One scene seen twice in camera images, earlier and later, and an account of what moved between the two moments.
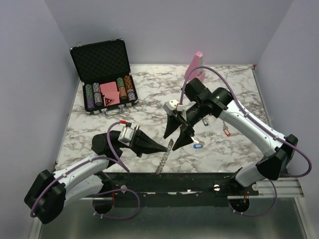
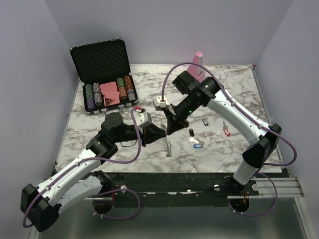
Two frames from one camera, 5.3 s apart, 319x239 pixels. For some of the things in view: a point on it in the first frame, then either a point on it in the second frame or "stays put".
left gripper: x=140 y=140 → x=151 y=133
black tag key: x=205 y=121 stays put
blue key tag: x=198 y=146 stays put
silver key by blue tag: x=201 y=143 stays put
